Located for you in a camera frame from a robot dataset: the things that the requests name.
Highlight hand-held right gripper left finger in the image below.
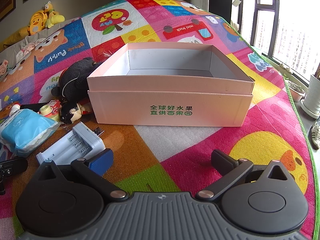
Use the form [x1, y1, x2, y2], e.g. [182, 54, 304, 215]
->
[37, 148, 127, 202]

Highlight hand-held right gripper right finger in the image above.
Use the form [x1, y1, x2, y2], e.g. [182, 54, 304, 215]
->
[195, 149, 296, 202]

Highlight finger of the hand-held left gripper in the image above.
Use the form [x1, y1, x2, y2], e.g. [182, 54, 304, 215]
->
[0, 158, 28, 195]

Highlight white battery charger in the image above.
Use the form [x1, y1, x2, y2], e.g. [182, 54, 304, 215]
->
[36, 121, 106, 166]

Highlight pink cardboard box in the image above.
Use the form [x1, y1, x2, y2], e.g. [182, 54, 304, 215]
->
[87, 42, 255, 127]

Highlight red figurine doll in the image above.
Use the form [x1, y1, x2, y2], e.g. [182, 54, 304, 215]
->
[59, 97, 94, 125]

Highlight black plush toy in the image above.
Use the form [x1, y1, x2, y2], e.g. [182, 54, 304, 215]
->
[52, 57, 101, 98]

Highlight colourful cartoon play mat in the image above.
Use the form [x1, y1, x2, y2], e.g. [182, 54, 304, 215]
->
[0, 0, 313, 240]

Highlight white striped shoe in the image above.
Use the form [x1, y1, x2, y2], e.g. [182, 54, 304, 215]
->
[310, 121, 320, 150]

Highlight small pink floral cloth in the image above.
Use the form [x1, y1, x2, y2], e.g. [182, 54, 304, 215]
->
[0, 59, 11, 76]

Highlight tall white plant pot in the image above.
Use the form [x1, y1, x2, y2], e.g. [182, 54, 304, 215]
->
[300, 74, 320, 119]

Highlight yellow duck backpack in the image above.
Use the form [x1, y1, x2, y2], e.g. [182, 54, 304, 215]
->
[27, 10, 49, 36]

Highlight yellow duck plush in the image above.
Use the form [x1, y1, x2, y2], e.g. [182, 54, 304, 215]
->
[44, 1, 66, 29]

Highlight red white toy camera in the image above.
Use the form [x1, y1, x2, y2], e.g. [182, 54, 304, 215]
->
[37, 99, 62, 122]

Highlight window frame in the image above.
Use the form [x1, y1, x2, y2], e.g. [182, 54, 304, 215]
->
[230, 0, 320, 81]

